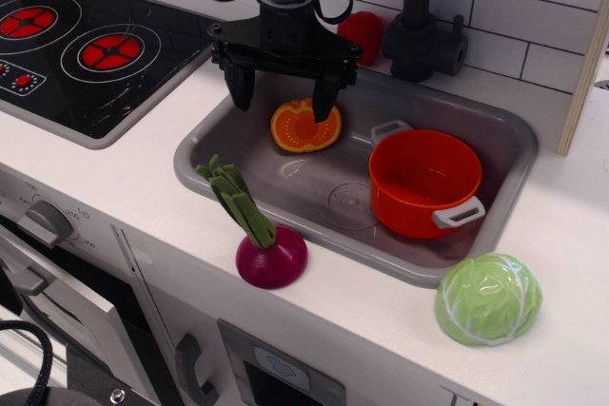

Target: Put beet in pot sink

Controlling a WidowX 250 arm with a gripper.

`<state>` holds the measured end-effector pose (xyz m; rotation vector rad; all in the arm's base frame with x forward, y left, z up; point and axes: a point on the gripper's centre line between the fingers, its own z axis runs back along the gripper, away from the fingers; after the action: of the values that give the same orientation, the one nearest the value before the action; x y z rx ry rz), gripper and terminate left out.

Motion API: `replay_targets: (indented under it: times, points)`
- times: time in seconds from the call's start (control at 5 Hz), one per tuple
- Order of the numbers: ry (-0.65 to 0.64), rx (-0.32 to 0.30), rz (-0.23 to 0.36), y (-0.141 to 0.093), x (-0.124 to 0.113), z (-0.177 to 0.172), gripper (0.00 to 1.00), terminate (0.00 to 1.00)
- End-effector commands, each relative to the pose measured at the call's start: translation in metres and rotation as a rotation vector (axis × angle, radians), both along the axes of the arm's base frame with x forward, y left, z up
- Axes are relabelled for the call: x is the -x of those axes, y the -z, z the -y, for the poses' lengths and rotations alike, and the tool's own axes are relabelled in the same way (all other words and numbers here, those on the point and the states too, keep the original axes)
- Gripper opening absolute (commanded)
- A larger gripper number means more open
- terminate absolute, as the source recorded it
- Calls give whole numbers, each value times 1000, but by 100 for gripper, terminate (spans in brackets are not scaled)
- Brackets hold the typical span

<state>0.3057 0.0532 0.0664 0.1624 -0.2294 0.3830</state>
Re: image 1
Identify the orange pot with grey handles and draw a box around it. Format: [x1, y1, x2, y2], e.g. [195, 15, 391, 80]
[368, 120, 486, 239]

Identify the grey oven door handle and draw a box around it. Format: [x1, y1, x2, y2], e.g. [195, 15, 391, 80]
[1, 256, 52, 297]

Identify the black toy stovetop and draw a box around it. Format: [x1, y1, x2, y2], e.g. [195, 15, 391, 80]
[1, 0, 213, 149]

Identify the red toy vegetable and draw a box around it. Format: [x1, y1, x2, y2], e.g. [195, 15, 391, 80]
[337, 11, 384, 67]

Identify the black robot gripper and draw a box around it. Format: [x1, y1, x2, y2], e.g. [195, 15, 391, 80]
[208, 0, 363, 123]

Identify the grey dishwasher control panel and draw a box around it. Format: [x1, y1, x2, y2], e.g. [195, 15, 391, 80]
[217, 319, 346, 406]

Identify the black braided cable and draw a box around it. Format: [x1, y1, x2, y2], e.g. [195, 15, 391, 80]
[0, 319, 54, 406]

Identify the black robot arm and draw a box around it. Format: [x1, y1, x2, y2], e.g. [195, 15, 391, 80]
[207, 0, 363, 123]

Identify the grey cabinet door handle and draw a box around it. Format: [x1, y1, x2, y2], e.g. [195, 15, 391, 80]
[174, 334, 219, 406]

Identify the purple beet with green leaves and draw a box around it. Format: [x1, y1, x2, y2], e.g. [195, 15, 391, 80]
[194, 155, 308, 290]

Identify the wooden side panel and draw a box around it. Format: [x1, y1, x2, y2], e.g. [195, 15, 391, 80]
[556, 0, 608, 157]

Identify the dark grey toy faucet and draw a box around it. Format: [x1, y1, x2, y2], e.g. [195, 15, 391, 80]
[383, 0, 468, 83]

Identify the green cabbage toy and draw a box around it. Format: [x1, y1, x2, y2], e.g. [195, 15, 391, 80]
[434, 252, 543, 346]

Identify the grey oven knob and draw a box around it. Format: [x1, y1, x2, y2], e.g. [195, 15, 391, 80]
[17, 201, 74, 248]

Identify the orange pumpkin slice toy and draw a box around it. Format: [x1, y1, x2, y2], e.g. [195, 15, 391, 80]
[270, 97, 343, 154]

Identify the grey toy sink basin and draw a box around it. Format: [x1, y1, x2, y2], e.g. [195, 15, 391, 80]
[174, 69, 538, 288]

